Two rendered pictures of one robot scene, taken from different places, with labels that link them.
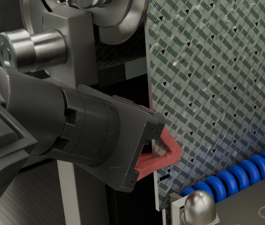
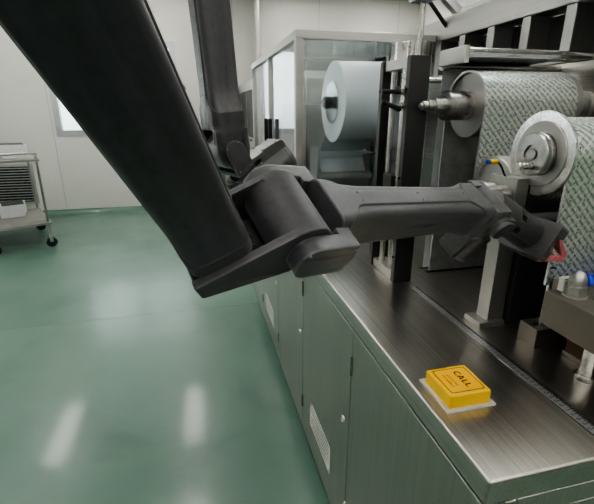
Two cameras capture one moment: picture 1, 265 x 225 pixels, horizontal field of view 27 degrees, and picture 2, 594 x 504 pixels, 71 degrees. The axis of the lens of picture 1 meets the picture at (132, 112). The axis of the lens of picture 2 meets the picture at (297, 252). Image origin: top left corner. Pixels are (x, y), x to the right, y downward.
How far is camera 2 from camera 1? 0.39 m
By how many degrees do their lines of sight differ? 20
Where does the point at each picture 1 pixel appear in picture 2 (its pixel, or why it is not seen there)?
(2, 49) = not seen: hidden behind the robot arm
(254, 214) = not seen: outside the picture
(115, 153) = (539, 242)
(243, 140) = not seen: outside the picture
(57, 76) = not seen: hidden behind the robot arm
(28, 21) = not seen: hidden behind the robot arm
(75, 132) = (524, 226)
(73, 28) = (519, 184)
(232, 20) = not seen: outside the picture
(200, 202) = (580, 275)
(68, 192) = (488, 270)
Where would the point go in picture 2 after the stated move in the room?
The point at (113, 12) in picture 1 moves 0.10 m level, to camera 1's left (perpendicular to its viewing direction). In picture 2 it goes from (545, 178) to (484, 175)
